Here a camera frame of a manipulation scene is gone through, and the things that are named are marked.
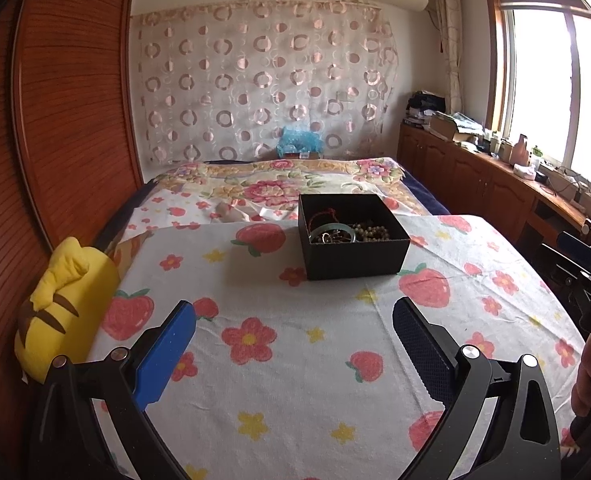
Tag beige bead necklace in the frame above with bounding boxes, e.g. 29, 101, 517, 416
349, 222, 392, 244

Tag green jade bangle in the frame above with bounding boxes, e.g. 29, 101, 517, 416
309, 222, 357, 245

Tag black jewelry box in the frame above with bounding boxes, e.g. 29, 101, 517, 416
299, 193, 410, 281

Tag wooden side cabinet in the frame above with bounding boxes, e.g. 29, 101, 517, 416
397, 124, 591, 256

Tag pink bottle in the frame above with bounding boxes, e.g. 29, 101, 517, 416
509, 134, 530, 166

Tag yellow plush toy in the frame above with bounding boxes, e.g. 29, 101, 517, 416
14, 236, 120, 382

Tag window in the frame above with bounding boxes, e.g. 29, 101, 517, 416
487, 0, 591, 186

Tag strawberry print white cloth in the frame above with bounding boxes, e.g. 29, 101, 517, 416
90, 216, 584, 479

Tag cardboard box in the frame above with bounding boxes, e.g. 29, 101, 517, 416
280, 151, 320, 159

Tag blue plastic bag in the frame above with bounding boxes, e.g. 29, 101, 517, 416
276, 128, 324, 157

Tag beige side curtain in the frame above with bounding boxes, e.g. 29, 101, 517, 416
434, 0, 463, 114

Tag floral quilt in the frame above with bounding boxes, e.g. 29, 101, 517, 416
129, 157, 428, 230

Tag pink circle pattern curtain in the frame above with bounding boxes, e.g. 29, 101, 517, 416
130, 0, 399, 167

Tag red string bracelet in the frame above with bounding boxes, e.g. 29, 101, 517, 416
307, 206, 339, 233

